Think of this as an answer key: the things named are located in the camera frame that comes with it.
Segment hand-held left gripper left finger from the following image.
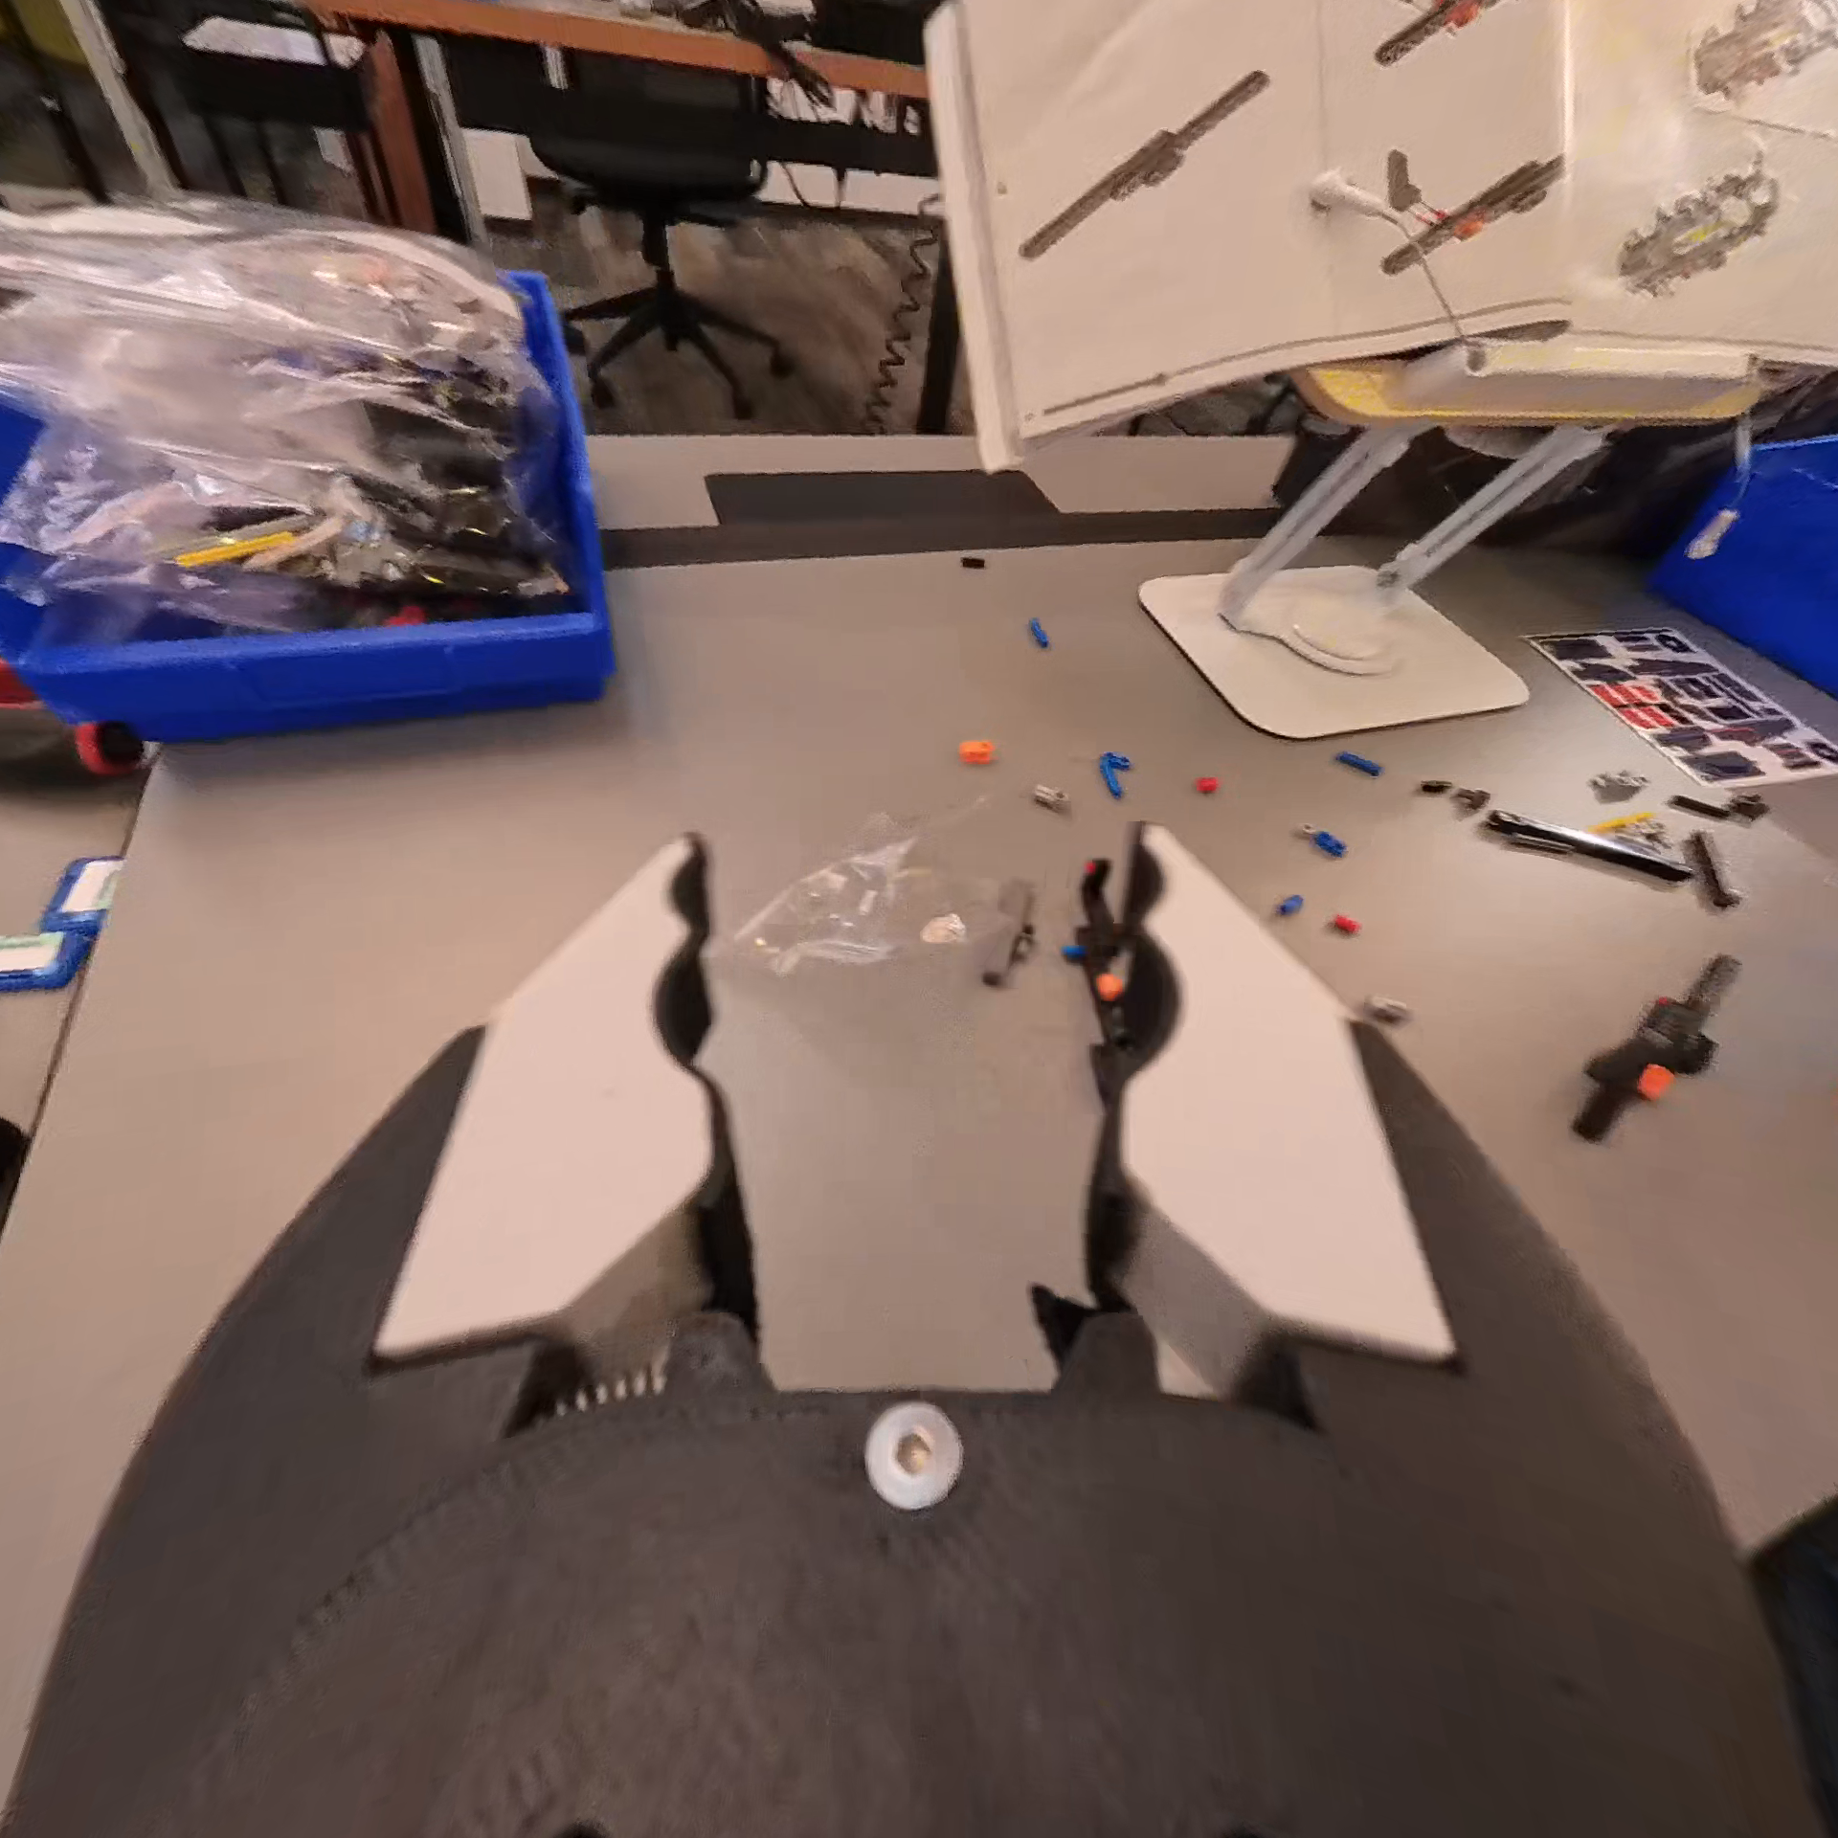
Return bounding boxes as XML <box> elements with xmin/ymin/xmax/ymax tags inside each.
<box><xmin>370</xmin><ymin>833</ymin><xmax>761</xmax><ymax>1367</ymax></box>

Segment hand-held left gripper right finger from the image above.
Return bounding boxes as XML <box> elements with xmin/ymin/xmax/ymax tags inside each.
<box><xmin>1084</xmin><ymin>821</ymin><xmax>1459</xmax><ymax>1403</ymax></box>

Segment black lego drive shaft assembly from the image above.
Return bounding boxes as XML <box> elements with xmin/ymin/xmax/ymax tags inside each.
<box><xmin>1063</xmin><ymin>856</ymin><xmax>1151</xmax><ymax>1101</ymax></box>

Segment black lego side beam assembly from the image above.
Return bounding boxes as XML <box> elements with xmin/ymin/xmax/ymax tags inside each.
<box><xmin>1570</xmin><ymin>954</ymin><xmax>1747</xmax><ymax>1145</ymax></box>

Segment grey lego beam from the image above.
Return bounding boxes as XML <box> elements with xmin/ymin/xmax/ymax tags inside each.
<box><xmin>983</xmin><ymin>879</ymin><xmax>1042</xmax><ymax>994</ymax></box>

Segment long black lego assembly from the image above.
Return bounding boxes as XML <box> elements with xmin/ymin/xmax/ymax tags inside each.
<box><xmin>1482</xmin><ymin>808</ymin><xmax>1701</xmax><ymax>885</ymax></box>

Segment clear bags of lego parts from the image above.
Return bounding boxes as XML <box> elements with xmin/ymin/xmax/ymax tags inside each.
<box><xmin>0</xmin><ymin>197</ymin><xmax>577</xmax><ymax>638</ymax></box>

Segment clear plastic bag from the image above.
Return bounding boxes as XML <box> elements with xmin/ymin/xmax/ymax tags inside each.
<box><xmin>736</xmin><ymin>810</ymin><xmax>1007</xmax><ymax>982</ymax></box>

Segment white book stand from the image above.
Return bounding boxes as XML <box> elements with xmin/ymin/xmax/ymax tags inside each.
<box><xmin>1138</xmin><ymin>341</ymin><xmax>1775</xmax><ymax>743</ymax></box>

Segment blue plastic bin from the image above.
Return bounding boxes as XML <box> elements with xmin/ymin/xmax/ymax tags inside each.
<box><xmin>1647</xmin><ymin>431</ymin><xmax>1838</xmax><ymax>666</ymax></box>
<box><xmin>0</xmin><ymin>270</ymin><xmax>621</xmax><ymax>747</ymax></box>

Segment sticker sheet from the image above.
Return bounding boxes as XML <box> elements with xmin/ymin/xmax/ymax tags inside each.
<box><xmin>1524</xmin><ymin>626</ymin><xmax>1838</xmax><ymax>789</ymax></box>

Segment open instruction booklet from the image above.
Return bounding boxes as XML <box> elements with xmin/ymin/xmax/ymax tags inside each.
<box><xmin>925</xmin><ymin>0</ymin><xmax>1838</xmax><ymax>477</ymax></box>

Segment black office chair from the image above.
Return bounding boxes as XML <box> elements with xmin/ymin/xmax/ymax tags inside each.
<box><xmin>529</xmin><ymin>58</ymin><xmax>795</xmax><ymax>421</ymax></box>

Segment brown wooden desk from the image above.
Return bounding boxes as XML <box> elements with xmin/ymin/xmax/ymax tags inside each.
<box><xmin>309</xmin><ymin>0</ymin><xmax>937</xmax><ymax>239</ymax></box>

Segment black desk cable cover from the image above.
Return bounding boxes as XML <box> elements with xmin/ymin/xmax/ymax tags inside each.
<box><xmin>703</xmin><ymin>469</ymin><xmax>1063</xmax><ymax>530</ymax></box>

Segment black coiled cable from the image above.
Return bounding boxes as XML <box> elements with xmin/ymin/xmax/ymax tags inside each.
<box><xmin>862</xmin><ymin>214</ymin><xmax>939</xmax><ymax>433</ymax></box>

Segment white page holder cord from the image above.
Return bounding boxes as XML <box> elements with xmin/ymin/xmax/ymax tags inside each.
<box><xmin>1310</xmin><ymin>169</ymin><xmax>1482</xmax><ymax>354</ymax></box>

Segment tangled black cables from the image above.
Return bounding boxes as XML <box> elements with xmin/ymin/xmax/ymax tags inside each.
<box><xmin>747</xmin><ymin>29</ymin><xmax>929</xmax><ymax>138</ymax></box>

